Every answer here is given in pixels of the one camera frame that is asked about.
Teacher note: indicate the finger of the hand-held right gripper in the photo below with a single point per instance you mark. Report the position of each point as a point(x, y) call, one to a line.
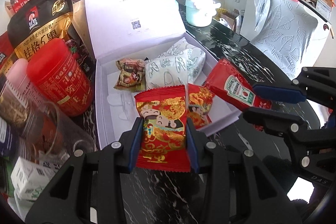
point(273, 121)
point(278, 92)

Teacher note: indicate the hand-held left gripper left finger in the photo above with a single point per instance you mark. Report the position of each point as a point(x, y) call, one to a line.
point(135, 145)

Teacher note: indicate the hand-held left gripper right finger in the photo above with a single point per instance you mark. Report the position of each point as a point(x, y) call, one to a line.
point(193, 150)

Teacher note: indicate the red gold snack packet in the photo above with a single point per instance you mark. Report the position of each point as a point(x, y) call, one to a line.
point(162, 129)
point(199, 106)

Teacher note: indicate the clear plastic holder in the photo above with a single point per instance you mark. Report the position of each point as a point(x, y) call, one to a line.
point(120, 106)

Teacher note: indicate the red ketchup sachet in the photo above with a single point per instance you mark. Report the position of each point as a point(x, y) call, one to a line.
point(231, 85)

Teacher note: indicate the brown cereal packet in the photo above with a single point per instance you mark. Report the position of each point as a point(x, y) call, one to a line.
point(130, 75)

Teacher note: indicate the white green printed bread packet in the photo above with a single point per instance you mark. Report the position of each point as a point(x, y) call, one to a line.
point(195, 61)
point(162, 74)

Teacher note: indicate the white gift box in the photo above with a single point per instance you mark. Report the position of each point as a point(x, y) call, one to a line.
point(131, 8)

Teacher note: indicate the clear glass mug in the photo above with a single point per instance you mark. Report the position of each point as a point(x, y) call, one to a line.
point(52, 134)

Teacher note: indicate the clear plastic bag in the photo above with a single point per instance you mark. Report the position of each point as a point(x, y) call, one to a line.
point(261, 8)

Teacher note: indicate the dark printed packet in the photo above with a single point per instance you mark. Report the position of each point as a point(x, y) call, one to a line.
point(81, 58)

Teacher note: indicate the red tin can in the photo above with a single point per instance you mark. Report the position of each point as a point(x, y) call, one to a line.
point(57, 77)

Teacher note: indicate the white green coconut water carton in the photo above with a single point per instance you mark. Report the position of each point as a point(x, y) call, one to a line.
point(29, 174)

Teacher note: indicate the mint green kettle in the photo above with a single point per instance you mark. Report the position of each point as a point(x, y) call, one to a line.
point(197, 14)

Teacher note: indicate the small jar black lid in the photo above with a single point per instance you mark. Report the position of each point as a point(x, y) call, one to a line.
point(13, 106)

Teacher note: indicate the clear jar purple label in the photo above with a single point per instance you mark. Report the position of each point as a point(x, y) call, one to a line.
point(6, 140)

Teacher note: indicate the brown paper bag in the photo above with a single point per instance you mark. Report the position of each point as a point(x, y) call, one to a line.
point(81, 27)

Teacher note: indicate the pink bottle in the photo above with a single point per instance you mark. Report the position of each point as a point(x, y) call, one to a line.
point(18, 77)

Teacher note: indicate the black oat pouch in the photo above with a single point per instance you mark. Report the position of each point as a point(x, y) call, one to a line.
point(39, 19)

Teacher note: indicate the red oat pouch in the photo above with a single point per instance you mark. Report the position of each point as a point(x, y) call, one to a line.
point(5, 53)

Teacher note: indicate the red goji berry packet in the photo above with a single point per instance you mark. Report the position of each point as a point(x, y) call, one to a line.
point(22, 2)

